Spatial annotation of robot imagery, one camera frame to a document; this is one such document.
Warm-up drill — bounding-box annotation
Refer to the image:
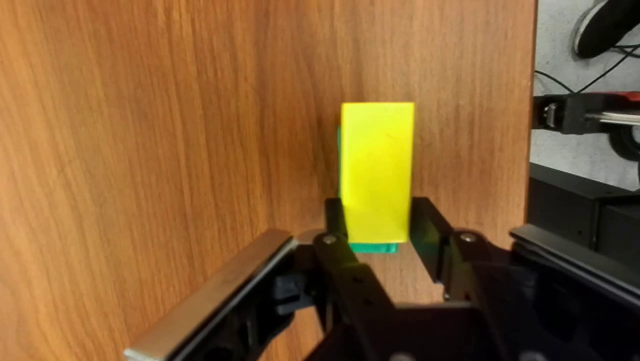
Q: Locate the yellow rectangular block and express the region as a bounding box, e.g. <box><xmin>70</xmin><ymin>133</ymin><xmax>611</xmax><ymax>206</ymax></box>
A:
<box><xmin>339</xmin><ymin>103</ymin><xmax>416</xmax><ymax>246</ymax></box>

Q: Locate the wooden table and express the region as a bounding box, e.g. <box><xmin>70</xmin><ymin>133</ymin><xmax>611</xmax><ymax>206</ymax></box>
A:
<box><xmin>0</xmin><ymin>0</ymin><xmax>535</xmax><ymax>361</ymax></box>

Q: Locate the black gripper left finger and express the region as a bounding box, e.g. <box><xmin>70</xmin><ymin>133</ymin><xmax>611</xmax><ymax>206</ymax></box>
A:
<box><xmin>312</xmin><ymin>199</ymin><xmax>391</xmax><ymax>361</ymax></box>

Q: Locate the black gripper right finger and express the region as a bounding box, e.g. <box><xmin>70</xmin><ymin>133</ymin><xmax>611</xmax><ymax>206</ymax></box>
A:
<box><xmin>410</xmin><ymin>199</ymin><xmax>534</xmax><ymax>361</ymax></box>

